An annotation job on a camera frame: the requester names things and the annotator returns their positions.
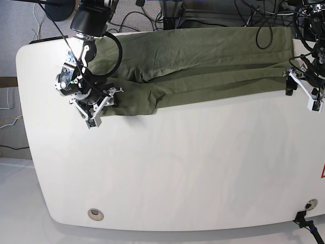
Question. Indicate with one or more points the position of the black metal frame post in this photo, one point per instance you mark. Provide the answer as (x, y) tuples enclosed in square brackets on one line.
[(171, 10)]

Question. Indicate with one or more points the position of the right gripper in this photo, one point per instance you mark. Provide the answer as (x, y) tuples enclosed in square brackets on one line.
[(91, 104)]

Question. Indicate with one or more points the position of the black clamp with cable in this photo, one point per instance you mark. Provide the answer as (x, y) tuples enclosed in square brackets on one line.
[(309, 225)]

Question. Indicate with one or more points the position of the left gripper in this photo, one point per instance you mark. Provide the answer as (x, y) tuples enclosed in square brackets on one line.
[(294, 80)]

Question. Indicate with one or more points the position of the right table cable grommet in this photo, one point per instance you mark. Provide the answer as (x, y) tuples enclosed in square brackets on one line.
[(311, 204)]

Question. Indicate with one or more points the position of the black round stand base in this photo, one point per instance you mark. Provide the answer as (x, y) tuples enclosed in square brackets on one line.
[(59, 10)]

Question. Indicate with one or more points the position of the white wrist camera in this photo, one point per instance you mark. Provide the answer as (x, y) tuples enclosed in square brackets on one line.
[(93, 122), (314, 105)]

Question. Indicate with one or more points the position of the red warning triangle sticker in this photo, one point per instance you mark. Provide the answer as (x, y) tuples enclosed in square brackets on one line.
[(323, 172)]

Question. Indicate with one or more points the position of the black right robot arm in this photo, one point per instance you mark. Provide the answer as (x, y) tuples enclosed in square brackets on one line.
[(89, 23)]

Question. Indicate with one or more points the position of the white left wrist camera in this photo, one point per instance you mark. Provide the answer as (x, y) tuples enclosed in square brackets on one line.
[(314, 105)]

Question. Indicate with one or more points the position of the black flat bar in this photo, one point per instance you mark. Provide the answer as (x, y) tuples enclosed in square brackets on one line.
[(48, 39)]

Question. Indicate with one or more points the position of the table cable grommet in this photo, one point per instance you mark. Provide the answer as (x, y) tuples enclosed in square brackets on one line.
[(311, 204), (95, 214)]

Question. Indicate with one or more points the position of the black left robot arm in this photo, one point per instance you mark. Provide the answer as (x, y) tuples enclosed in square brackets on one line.
[(307, 70)]

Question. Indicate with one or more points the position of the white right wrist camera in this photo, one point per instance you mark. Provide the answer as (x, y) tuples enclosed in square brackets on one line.
[(93, 122)]

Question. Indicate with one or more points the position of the olive green T-shirt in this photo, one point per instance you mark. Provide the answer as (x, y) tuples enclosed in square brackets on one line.
[(191, 65)]

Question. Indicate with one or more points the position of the left table cable grommet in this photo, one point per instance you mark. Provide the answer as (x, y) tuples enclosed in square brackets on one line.
[(95, 214)]

